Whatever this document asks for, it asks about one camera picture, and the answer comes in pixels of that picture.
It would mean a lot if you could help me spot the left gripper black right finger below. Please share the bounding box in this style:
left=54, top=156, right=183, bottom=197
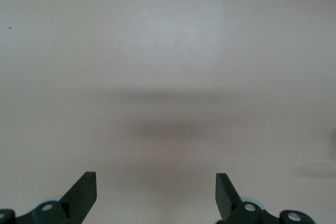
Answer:
left=215, top=173, right=280, bottom=224

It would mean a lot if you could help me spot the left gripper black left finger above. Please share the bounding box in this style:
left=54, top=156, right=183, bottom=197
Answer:
left=15, top=171, right=97, bottom=224

